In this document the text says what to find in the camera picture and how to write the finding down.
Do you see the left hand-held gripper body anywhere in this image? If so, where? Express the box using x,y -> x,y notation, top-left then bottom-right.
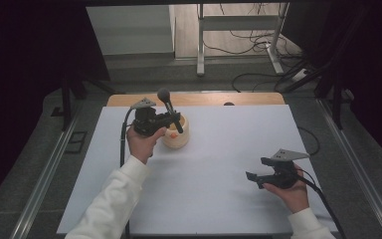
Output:
130,98 -> 170,136

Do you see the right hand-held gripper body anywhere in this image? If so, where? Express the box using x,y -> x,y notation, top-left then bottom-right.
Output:
261,148 -> 310,190

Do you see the beige ceramic cup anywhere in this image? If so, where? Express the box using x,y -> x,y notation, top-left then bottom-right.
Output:
160,113 -> 191,149

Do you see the black makeup brush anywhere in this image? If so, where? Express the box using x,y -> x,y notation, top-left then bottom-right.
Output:
156,87 -> 184,134

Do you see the person's left hand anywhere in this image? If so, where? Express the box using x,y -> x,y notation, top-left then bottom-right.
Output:
126,125 -> 167,165

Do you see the person's right hand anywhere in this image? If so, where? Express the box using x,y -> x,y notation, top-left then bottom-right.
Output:
262,165 -> 310,214

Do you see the white table sheet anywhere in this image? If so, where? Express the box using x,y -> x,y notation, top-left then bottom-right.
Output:
57,105 -> 338,236

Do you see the black floor socket plate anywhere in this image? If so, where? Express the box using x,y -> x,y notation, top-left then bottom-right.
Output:
64,130 -> 88,154

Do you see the black metal stand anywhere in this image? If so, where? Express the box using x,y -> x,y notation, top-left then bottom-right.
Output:
312,63 -> 356,130
51,71 -> 117,131

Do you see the grey white cabinet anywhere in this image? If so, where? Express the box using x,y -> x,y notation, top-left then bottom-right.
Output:
86,4 -> 177,56

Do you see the white power strip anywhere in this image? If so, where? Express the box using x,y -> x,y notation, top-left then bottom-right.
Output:
291,68 -> 309,82

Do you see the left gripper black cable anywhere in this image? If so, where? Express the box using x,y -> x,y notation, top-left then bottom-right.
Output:
119,108 -> 137,239

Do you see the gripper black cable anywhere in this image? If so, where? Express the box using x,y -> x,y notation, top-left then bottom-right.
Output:
294,168 -> 346,239
119,108 -> 137,239

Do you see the thin black cable loop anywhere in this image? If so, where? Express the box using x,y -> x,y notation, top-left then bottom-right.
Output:
297,125 -> 321,157

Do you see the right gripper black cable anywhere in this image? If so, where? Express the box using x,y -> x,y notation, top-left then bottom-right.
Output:
294,168 -> 346,239

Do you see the aluminium floor rail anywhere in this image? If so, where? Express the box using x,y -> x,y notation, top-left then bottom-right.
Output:
316,99 -> 382,239
9,101 -> 85,239

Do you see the tangle of black floor cables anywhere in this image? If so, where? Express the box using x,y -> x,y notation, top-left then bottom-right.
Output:
202,3 -> 312,94

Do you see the white metal desk frame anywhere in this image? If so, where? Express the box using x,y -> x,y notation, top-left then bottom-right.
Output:
196,3 -> 290,78

